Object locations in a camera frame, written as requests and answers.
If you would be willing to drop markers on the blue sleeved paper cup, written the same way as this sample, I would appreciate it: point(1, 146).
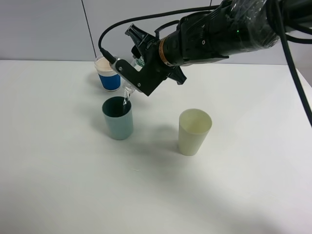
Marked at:
point(110, 80)

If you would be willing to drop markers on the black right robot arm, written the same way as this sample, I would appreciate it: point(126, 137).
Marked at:
point(234, 27)

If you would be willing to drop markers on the pale yellow plastic cup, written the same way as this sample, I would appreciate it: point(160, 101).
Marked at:
point(194, 125)

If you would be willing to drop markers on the teal plastic cup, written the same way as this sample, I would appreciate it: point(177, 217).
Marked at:
point(118, 117)

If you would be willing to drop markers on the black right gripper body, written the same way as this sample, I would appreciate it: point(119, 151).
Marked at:
point(162, 57)

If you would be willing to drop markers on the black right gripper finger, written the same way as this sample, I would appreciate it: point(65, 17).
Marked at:
point(141, 39)
point(175, 73)

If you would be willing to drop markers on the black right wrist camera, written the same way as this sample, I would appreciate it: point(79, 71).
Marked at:
point(146, 80)

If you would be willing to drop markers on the clear green-label water bottle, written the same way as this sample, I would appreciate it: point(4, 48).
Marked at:
point(137, 63)

